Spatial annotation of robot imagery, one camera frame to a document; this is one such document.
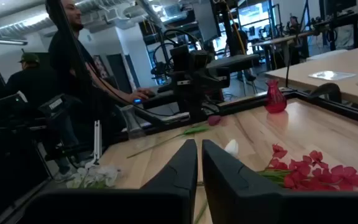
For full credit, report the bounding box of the clear glass vase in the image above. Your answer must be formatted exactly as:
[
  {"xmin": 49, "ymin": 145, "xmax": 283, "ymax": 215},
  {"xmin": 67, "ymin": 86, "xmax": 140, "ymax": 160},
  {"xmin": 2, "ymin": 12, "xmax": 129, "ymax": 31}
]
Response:
[{"xmin": 119, "ymin": 105, "xmax": 147, "ymax": 140}]

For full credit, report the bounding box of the white upright bracket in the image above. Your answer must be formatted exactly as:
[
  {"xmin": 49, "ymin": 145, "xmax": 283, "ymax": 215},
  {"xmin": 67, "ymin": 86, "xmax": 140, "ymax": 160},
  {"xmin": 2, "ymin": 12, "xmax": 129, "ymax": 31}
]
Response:
[{"xmin": 92, "ymin": 119, "xmax": 103, "ymax": 166}]

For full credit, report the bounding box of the light wooden desk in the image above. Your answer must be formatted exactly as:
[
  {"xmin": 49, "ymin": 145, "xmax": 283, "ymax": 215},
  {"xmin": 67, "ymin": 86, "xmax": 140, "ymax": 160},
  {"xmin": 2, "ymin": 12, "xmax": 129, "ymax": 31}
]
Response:
[{"xmin": 264, "ymin": 42, "xmax": 358, "ymax": 110}]

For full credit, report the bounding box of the red glass vase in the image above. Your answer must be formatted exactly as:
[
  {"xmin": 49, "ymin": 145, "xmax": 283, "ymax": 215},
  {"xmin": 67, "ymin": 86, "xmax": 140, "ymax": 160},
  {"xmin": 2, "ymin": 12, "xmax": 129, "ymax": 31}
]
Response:
[{"xmin": 264, "ymin": 78, "xmax": 288, "ymax": 114}]

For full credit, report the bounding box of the long black cable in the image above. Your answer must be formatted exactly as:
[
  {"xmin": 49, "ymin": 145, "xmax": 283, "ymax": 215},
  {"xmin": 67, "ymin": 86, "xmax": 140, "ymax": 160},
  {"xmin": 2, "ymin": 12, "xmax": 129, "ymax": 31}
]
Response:
[{"xmin": 284, "ymin": 37, "xmax": 293, "ymax": 88}]

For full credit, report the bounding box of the thick black hanging cable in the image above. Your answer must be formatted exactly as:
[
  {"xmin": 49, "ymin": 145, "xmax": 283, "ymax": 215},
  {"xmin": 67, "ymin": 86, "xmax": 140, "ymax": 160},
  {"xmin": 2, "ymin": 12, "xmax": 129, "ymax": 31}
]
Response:
[{"xmin": 45, "ymin": 0, "xmax": 142, "ymax": 108}]

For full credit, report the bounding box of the person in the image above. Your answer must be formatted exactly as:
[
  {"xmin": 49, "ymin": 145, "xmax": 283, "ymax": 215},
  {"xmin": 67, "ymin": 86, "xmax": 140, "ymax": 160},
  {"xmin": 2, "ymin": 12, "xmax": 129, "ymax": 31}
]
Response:
[
  {"xmin": 44, "ymin": 0, "xmax": 155, "ymax": 184},
  {"xmin": 230, "ymin": 21, "xmax": 257, "ymax": 82},
  {"xmin": 286, "ymin": 15, "xmax": 303, "ymax": 44},
  {"xmin": 4, "ymin": 52, "xmax": 58, "ymax": 103}
]

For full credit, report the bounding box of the black aluminium table frame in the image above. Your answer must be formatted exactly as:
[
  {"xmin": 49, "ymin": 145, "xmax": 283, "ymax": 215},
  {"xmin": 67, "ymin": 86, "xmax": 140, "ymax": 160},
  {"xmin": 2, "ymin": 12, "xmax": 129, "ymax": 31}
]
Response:
[{"xmin": 113, "ymin": 88, "xmax": 358, "ymax": 138}]

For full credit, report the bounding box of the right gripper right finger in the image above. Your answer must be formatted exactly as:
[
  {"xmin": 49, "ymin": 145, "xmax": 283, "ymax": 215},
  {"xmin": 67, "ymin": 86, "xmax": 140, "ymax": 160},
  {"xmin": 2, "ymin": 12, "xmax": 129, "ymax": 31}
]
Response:
[{"xmin": 201, "ymin": 139, "xmax": 285, "ymax": 224}]

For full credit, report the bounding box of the red artificial tulip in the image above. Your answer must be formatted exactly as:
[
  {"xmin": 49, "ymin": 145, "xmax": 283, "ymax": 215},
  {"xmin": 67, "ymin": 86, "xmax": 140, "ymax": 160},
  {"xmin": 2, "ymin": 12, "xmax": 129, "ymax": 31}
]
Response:
[{"xmin": 126, "ymin": 114, "xmax": 223, "ymax": 159}]

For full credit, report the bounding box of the black rounded clamp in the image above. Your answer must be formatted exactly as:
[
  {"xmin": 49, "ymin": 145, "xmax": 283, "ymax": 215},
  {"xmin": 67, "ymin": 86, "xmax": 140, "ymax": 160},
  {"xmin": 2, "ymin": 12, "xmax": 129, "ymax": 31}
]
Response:
[{"xmin": 307, "ymin": 82, "xmax": 343, "ymax": 104}]

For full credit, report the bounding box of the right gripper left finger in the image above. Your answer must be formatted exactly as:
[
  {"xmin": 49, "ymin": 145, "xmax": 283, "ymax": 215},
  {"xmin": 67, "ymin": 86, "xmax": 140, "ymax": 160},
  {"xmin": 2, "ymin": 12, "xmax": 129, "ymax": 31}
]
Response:
[{"xmin": 140, "ymin": 139, "xmax": 198, "ymax": 224}]

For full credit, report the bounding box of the black device with green light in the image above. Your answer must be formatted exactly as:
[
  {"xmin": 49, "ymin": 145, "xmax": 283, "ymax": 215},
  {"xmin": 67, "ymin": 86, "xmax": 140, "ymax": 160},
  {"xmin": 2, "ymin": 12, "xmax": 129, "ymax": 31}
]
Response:
[{"xmin": 0, "ymin": 90, "xmax": 28, "ymax": 110}]

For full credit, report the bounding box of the green flower stems foreground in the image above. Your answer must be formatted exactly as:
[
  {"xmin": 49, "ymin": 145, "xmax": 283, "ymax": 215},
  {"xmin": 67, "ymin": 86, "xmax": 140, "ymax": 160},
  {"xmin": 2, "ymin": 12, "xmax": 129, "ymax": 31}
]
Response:
[{"xmin": 65, "ymin": 164, "xmax": 122, "ymax": 190}]

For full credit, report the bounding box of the red blossom spray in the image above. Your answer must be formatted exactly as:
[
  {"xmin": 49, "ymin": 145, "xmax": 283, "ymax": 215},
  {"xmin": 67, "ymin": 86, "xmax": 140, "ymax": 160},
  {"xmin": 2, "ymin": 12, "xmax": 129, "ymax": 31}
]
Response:
[{"xmin": 256, "ymin": 143, "xmax": 358, "ymax": 192}]

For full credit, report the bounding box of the ceiling light tube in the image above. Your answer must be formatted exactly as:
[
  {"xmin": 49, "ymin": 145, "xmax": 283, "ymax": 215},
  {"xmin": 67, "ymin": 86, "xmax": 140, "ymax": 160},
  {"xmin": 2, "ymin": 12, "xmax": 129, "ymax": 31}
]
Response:
[{"xmin": 0, "ymin": 37, "xmax": 29, "ymax": 46}]

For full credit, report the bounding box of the distant wooden workbench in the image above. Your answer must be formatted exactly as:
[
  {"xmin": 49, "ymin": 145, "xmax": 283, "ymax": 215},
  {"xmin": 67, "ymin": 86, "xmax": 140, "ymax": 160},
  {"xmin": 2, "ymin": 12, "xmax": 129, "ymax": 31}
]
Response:
[{"xmin": 252, "ymin": 29, "xmax": 326, "ymax": 71}]

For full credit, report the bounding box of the grey stool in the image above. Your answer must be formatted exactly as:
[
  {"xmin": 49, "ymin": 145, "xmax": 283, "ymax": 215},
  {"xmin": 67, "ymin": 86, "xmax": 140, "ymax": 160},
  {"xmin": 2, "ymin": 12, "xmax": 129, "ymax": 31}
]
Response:
[{"xmin": 206, "ymin": 54, "xmax": 260, "ymax": 96}]

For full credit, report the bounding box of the black device with white label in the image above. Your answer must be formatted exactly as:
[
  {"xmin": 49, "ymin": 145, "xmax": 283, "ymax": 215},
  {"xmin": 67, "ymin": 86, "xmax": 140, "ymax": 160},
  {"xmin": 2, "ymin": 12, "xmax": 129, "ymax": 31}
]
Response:
[{"xmin": 38, "ymin": 94, "xmax": 74, "ymax": 121}]

